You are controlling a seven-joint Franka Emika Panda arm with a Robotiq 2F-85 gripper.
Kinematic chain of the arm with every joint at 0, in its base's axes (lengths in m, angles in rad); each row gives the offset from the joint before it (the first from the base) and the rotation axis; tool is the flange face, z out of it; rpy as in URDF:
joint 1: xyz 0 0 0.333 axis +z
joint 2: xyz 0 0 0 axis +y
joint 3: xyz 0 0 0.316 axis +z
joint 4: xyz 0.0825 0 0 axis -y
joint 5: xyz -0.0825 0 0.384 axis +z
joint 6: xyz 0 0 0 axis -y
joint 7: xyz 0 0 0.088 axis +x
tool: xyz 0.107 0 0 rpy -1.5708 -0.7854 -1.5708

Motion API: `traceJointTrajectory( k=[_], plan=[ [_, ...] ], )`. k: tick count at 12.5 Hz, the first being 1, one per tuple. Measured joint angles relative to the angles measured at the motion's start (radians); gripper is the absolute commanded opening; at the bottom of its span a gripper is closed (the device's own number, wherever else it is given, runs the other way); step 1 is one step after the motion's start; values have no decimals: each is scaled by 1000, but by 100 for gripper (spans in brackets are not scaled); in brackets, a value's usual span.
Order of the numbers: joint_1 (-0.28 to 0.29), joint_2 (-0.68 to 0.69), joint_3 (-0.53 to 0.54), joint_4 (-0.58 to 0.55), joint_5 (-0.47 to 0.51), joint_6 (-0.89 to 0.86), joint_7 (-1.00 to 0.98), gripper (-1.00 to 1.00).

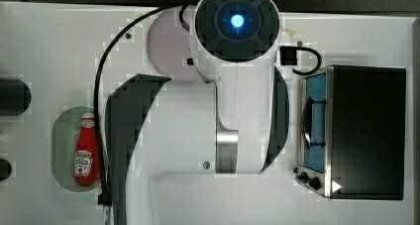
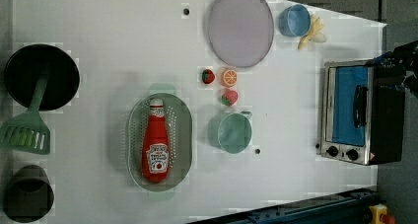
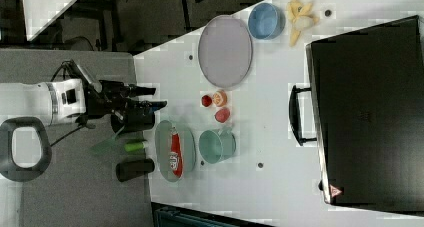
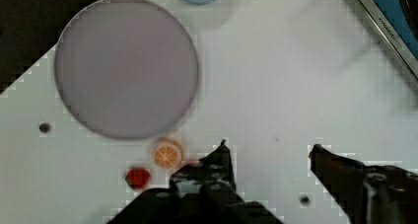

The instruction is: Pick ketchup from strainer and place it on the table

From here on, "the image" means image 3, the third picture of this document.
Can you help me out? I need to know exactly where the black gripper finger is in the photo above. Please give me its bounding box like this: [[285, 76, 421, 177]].
[[129, 100, 167, 111], [128, 85, 156, 97]]

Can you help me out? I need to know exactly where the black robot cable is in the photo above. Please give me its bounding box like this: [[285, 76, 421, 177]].
[[49, 61, 96, 147]]

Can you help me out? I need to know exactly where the lower black cylinder cup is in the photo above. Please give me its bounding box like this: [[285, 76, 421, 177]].
[[115, 159, 155, 182]]

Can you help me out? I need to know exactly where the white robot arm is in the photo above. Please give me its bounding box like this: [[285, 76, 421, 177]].
[[1, 78, 167, 182]]

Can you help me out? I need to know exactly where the teal green mug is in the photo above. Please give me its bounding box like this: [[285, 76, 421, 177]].
[[199, 127, 236, 164]]

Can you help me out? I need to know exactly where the felt orange slice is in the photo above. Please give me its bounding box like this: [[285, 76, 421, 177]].
[[212, 90, 227, 107]]

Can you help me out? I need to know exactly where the black toaster oven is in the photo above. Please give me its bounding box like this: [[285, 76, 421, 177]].
[[306, 16, 424, 215]]

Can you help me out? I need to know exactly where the dark red felt strawberry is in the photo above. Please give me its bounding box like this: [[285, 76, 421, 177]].
[[201, 95, 212, 107]]

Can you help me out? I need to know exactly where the black cylinder cup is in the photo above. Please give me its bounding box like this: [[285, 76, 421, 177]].
[[115, 159, 155, 182], [110, 109, 155, 134]]

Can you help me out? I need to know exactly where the red felt ketchup bottle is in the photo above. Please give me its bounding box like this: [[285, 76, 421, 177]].
[[169, 127, 183, 178]]

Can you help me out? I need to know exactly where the blue bowl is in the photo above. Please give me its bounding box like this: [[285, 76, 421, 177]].
[[248, 3, 285, 40]]

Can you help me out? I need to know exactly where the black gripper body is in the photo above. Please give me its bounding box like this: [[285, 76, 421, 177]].
[[83, 80, 133, 124]]

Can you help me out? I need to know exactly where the grey oval plate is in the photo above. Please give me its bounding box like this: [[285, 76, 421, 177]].
[[198, 15, 253, 88]]

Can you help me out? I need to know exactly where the pale green strainer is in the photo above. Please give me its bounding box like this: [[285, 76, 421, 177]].
[[90, 119, 197, 183]]

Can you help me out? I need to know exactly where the upper black cylinder cup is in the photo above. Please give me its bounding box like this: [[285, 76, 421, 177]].
[[110, 109, 155, 134]]

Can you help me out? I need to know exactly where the pink felt strawberry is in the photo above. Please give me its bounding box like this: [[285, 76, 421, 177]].
[[215, 108, 231, 123]]

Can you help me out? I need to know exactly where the peeled toy banana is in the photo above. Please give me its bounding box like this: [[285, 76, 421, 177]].
[[287, 0, 319, 47]]

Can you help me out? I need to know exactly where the black oven door handle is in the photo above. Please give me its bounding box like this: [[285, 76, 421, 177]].
[[289, 85, 317, 146]]

